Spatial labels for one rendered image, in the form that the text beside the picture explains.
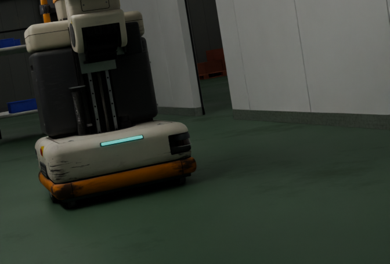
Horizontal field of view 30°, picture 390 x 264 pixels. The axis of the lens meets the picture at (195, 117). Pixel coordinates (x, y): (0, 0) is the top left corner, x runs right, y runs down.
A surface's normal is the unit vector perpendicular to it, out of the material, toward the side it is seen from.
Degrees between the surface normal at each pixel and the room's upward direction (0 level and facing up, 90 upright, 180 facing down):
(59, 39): 90
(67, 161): 90
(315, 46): 90
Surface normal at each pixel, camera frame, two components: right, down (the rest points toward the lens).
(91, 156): 0.31, 0.03
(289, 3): -0.93, 0.18
